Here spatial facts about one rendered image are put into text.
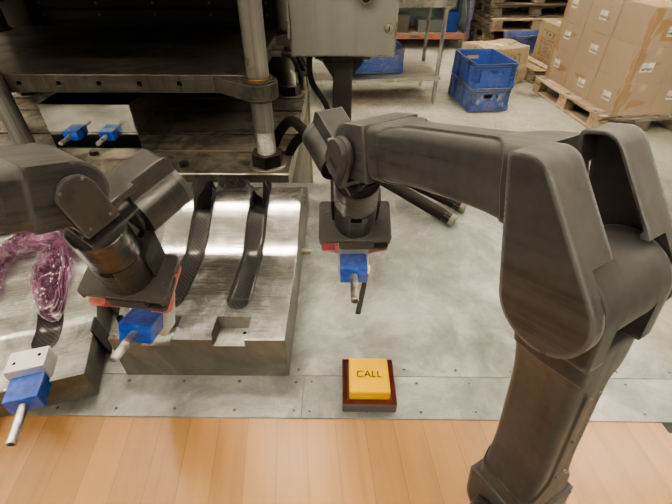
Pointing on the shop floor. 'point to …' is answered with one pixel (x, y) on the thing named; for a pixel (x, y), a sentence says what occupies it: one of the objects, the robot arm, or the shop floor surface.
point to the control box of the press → (341, 39)
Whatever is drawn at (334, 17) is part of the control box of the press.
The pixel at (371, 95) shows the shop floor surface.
